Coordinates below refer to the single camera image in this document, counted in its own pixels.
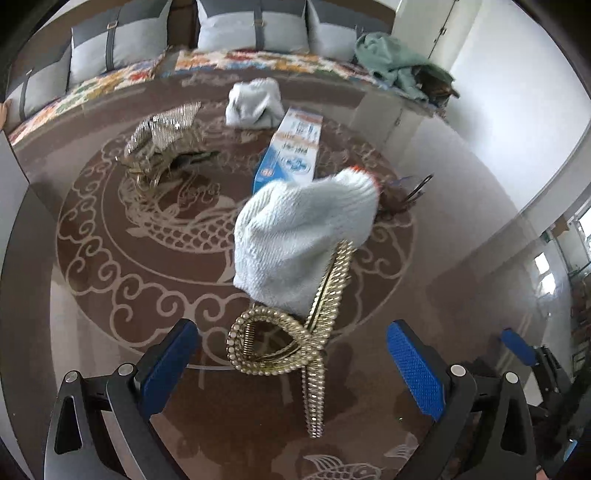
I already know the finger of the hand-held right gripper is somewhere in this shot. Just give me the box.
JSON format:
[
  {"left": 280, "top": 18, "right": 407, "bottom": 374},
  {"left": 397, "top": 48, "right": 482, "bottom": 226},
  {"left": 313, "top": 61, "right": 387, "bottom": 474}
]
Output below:
[{"left": 501, "top": 329, "right": 575, "bottom": 407}]

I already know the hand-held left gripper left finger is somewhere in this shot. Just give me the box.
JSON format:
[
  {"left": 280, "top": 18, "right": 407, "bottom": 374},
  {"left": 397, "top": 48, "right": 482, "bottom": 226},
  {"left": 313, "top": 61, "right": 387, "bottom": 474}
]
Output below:
[{"left": 41, "top": 318, "right": 201, "bottom": 480}]

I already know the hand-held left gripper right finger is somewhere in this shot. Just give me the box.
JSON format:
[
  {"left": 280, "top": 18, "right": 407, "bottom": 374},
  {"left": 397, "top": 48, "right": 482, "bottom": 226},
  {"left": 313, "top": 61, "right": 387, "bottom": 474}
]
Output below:
[{"left": 387, "top": 320, "right": 539, "bottom": 480}]

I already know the gold pearl hair clip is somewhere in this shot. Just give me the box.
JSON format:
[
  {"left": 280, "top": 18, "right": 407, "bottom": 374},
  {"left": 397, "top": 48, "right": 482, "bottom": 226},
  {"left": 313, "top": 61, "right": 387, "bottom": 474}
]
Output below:
[{"left": 225, "top": 240, "right": 357, "bottom": 439}]

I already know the white knit glove orange cuff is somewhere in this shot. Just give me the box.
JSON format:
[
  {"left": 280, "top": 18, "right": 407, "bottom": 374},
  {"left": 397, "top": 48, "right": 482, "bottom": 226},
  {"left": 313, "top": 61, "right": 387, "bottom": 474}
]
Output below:
[{"left": 233, "top": 166, "right": 380, "bottom": 319}]

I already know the gold metal hair clip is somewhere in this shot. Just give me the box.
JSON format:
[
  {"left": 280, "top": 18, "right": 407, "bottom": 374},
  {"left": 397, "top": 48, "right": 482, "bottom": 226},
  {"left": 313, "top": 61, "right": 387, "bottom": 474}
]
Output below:
[{"left": 115, "top": 148, "right": 222, "bottom": 190}]

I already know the blue white toothpaste box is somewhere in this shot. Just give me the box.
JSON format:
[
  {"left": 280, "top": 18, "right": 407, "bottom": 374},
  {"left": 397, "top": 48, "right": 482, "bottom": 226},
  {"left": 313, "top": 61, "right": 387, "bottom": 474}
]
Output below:
[{"left": 252, "top": 107, "right": 324, "bottom": 195}]

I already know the dark bag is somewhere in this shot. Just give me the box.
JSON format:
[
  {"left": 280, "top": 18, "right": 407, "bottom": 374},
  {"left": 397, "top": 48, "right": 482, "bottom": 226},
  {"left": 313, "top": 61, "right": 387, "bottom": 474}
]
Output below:
[{"left": 413, "top": 65, "right": 460, "bottom": 104}]

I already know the white sock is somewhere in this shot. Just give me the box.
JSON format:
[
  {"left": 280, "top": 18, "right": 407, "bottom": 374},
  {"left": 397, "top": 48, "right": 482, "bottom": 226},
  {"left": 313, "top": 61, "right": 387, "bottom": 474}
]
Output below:
[{"left": 225, "top": 78, "right": 286, "bottom": 127}]

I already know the grey two-tone pillow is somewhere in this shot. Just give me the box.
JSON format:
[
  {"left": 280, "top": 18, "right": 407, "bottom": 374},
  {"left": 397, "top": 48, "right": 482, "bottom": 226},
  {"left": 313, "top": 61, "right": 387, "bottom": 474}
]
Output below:
[
  {"left": 7, "top": 46, "right": 72, "bottom": 121},
  {"left": 71, "top": 0, "right": 174, "bottom": 86},
  {"left": 307, "top": 0, "right": 398, "bottom": 61},
  {"left": 196, "top": 0, "right": 310, "bottom": 51}
]

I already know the green clothing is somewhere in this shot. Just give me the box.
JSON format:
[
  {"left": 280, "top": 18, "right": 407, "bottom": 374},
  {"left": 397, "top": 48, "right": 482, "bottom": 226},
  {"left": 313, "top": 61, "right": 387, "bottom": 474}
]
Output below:
[{"left": 355, "top": 31, "right": 455, "bottom": 102}]

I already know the white wardrobe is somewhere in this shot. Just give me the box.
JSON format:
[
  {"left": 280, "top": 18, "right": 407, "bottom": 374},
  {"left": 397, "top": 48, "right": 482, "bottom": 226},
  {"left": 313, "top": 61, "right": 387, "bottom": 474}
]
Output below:
[{"left": 392, "top": 0, "right": 485, "bottom": 61}]

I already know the brown sofa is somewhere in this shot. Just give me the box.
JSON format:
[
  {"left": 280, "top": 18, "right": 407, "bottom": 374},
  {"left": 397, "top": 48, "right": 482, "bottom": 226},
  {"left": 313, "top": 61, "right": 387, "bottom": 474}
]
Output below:
[{"left": 0, "top": 0, "right": 462, "bottom": 144}]

